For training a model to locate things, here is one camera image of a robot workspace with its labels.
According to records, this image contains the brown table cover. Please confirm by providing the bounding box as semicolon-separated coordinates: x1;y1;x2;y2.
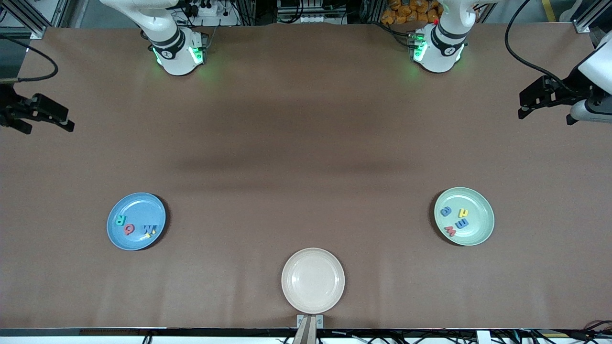
0;23;612;330

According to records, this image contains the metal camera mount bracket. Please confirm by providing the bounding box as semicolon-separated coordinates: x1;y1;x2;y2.
293;314;324;344

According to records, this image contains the aluminium frame post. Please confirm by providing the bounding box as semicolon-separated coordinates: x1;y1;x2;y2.
573;0;612;34
0;0;65;40

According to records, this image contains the white power strip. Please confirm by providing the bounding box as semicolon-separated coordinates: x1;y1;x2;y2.
184;0;240;27
276;10;348;24

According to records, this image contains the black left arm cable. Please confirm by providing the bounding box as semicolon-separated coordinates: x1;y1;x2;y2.
505;0;577;94

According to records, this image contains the beige plate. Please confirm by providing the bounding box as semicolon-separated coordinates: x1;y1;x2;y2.
281;247;346;315

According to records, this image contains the orange bags pile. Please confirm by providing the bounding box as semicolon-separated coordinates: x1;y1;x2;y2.
381;0;441;26

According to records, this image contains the blue plate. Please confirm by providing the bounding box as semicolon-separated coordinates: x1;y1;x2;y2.
106;192;167;251

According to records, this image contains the green plate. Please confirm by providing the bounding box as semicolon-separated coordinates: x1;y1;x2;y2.
434;187;495;247

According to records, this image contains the black table edge rail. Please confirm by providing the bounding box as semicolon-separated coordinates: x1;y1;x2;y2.
0;327;612;338

